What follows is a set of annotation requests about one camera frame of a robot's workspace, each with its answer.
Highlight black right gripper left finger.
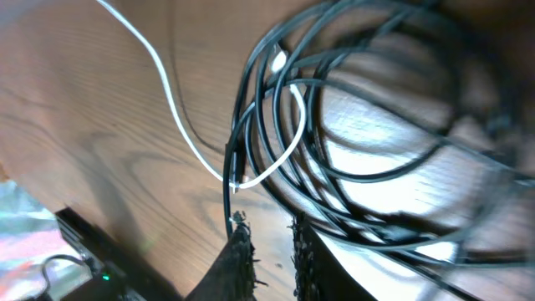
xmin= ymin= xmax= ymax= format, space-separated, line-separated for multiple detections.
xmin=186 ymin=212 xmax=267 ymax=301

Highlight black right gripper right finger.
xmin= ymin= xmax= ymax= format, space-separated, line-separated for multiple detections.
xmin=291 ymin=213 xmax=376 ymax=301

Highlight black USB cable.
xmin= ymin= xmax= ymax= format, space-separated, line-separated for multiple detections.
xmin=222 ymin=0 xmax=535 ymax=301

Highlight white USB cable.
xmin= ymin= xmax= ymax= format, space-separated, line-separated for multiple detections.
xmin=95 ymin=0 xmax=308 ymax=191

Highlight black base rail green clamps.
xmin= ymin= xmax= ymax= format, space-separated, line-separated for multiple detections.
xmin=36 ymin=207 xmax=183 ymax=301

